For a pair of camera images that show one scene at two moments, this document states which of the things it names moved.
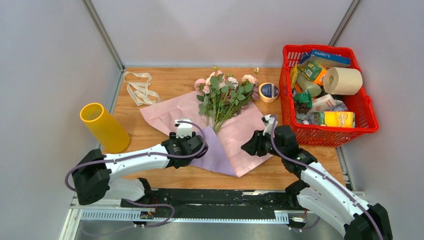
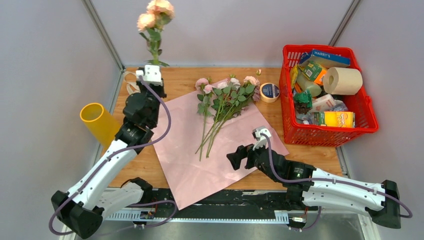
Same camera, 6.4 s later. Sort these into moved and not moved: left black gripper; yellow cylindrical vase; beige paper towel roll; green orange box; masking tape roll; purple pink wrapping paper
Moved: purple pink wrapping paper; left black gripper
Not moved: beige paper towel roll; masking tape roll; yellow cylindrical vase; green orange box
